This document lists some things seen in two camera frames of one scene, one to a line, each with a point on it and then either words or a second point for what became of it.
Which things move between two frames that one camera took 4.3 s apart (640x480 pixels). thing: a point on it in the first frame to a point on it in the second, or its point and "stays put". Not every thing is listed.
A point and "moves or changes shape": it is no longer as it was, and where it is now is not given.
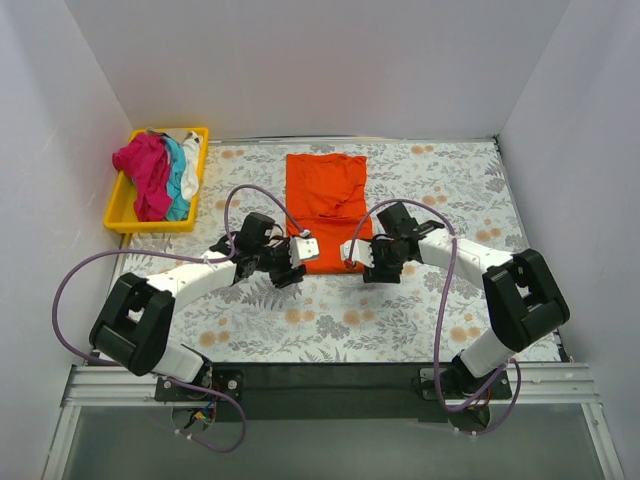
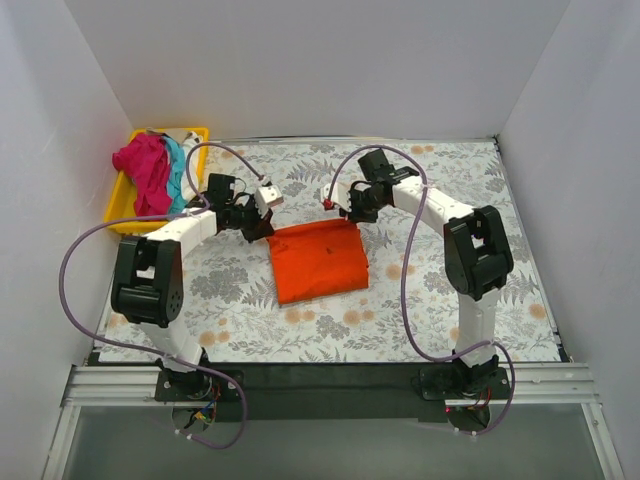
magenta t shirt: [145, 159] stays put
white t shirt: [189, 179] stays put
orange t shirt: [327, 194] moves or changes shape
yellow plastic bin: [120, 215] stays put
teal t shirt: [178, 209] stays put
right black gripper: [377, 265] to [360, 206]
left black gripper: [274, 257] to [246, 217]
